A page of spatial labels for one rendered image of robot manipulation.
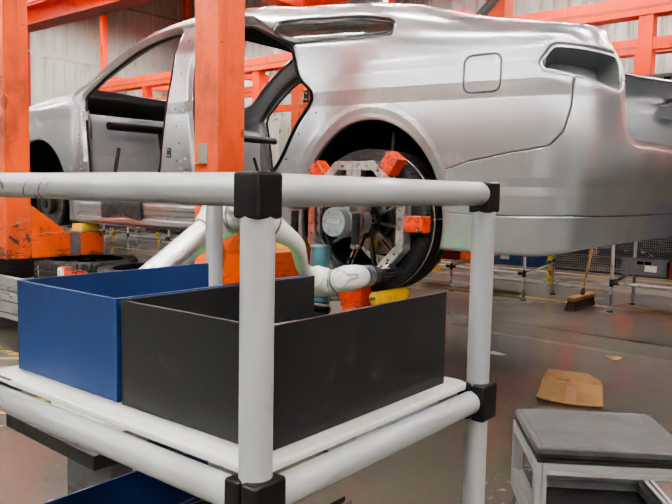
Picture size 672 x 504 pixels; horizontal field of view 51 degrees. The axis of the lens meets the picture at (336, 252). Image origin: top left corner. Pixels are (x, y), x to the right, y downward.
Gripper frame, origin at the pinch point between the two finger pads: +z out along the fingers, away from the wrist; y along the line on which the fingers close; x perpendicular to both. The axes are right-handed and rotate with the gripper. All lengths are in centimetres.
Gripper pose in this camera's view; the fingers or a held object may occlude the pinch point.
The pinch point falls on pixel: (396, 271)
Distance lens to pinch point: 309.4
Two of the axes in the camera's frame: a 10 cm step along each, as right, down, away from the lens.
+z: 6.3, -0.6, 7.8
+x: -5.4, -7.5, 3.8
